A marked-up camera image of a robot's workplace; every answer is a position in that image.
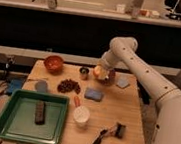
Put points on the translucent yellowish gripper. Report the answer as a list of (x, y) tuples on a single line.
[(104, 73)]

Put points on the orange yellow apple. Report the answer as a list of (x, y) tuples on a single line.
[(97, 72)]

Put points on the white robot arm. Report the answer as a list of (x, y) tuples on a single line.
[(166, 94)]

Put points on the small metal cup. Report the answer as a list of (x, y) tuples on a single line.
[(84, 73)]

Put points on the white cup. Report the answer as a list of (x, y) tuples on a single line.
[(81, 115)]

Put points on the dark purple bowl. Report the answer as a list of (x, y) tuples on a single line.
[(109, 80)]

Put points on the light blue cloth piece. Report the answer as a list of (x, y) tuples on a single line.
[(122, 82)]

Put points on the blue sponge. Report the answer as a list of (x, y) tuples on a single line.
[(93, 94)]

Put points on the small orange carrot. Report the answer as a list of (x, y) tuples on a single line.
[(77, 101)]

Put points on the bunch of dark grapes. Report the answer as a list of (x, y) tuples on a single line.
[(68, 85)]

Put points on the orange red bowl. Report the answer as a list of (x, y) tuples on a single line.
[(53, 63)]

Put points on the wooden board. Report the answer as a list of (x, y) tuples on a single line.
[(116, 106)]

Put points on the grey round lid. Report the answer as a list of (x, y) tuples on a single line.
[(41, 86)]

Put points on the green plastic tray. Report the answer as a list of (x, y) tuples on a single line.
[(17, 119)]

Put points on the blue box beside table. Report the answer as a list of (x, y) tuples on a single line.
[(13, 85)]

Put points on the black handled brush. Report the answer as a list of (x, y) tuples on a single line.
[(117, 131)]

